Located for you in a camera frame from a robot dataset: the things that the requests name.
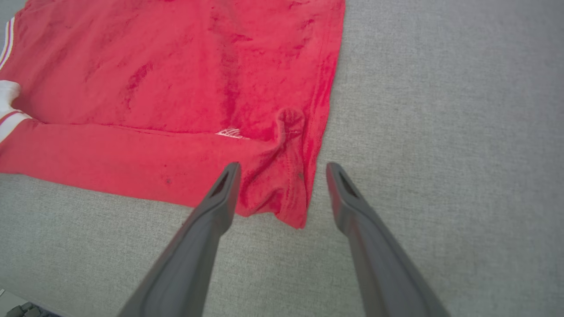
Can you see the grey fabric sofa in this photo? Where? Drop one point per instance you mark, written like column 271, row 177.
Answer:
column 440, row 154

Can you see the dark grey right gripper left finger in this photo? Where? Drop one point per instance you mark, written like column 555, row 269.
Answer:
column 189, row 264

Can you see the dark grey lumpy object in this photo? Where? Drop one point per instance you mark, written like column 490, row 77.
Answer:
column 26, row 310

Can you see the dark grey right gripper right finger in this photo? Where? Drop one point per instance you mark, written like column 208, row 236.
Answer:
column 383, row 264

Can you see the red shirt with white trim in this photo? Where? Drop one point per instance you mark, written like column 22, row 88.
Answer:
column 176, row 88

